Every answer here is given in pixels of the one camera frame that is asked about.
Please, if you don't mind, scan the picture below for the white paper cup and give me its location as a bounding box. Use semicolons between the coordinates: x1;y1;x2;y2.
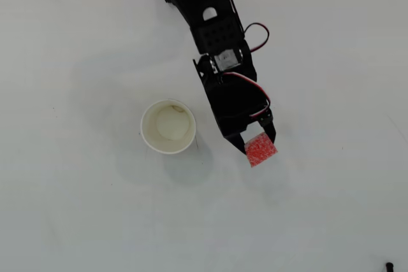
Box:
140;99;197;155

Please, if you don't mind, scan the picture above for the red white black gripper cable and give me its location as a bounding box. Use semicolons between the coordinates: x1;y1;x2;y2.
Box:
221;71;272;118

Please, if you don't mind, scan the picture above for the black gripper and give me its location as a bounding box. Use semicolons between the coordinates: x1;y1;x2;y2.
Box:
203;76;278;155

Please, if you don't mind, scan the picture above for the red black looped arm cable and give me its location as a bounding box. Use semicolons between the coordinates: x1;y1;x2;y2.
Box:
222;0;270;54

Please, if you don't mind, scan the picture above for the red cube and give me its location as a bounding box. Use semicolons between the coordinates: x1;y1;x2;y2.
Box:
244;131;279;169

